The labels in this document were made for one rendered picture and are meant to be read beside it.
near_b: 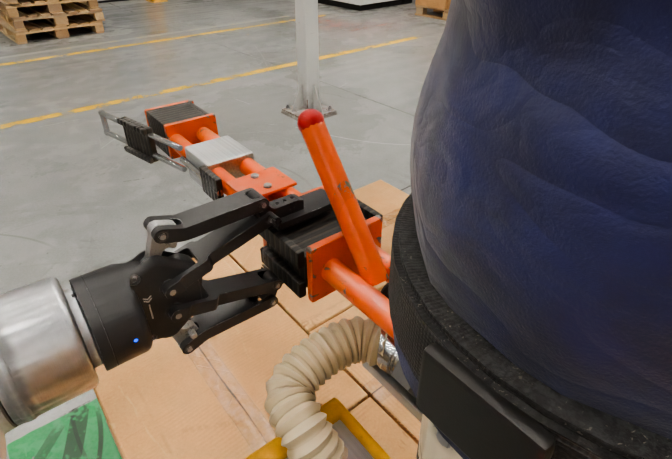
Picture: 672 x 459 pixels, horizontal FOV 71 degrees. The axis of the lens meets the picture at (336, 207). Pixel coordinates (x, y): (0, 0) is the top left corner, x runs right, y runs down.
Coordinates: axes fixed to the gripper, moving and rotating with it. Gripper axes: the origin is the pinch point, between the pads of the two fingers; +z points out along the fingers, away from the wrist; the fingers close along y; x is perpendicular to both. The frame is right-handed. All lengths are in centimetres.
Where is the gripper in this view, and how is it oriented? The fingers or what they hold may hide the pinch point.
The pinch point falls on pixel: (305, 232)
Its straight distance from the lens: 46.3
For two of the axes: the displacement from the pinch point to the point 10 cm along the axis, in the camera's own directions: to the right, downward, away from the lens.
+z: 7.9, -3.3, 5.2
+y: 0.0, 8.5, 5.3
